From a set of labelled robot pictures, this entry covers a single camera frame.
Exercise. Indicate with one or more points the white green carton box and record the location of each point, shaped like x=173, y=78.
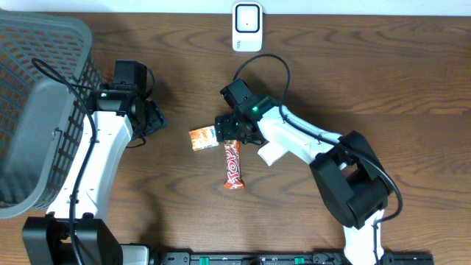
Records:
x=271, y=153

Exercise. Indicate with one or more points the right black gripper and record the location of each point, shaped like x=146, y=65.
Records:
x=221, y=124

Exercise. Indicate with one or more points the grey plastic basket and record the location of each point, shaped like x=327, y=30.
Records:
x=41, y=120

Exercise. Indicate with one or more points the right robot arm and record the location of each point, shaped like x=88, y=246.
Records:
x=351, y=181

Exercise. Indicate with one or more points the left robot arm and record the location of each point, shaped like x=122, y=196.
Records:
x=74, y=230

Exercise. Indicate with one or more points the white barcode scanner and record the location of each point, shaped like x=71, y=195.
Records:
x=247, y=29

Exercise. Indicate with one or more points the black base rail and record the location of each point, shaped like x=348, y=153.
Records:
x=318, y=258

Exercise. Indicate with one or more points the orange snack bar wrapper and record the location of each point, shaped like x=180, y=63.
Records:
x=232, y=151

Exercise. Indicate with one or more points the orange tissue pack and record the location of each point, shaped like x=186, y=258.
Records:
x=203, y=138

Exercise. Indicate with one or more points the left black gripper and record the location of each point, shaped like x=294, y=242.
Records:
x=154, y=116

